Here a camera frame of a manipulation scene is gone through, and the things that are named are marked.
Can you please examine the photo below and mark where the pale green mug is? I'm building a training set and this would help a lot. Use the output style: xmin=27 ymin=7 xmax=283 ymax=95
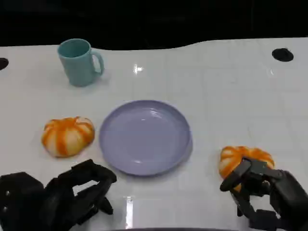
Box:
xmin=57 ymin=38 xmax=105 ymax=88

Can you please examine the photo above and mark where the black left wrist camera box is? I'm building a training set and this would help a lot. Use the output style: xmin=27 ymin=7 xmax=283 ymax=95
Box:
xmin=0 ymin=172 xmax=46 ymax=231

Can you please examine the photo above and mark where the lilac plate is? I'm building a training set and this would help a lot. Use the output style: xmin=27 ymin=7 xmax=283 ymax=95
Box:
xmin=98 ymin=100 xmax=193 ymax=178

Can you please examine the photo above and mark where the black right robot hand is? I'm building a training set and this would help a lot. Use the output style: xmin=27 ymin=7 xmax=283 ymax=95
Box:
xmin=219 ymin=157 xmax=308 ymax=231

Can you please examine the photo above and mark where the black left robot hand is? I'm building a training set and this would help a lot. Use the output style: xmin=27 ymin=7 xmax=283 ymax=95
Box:
xmin=43 ymin=158 xmax=117 ymax=231

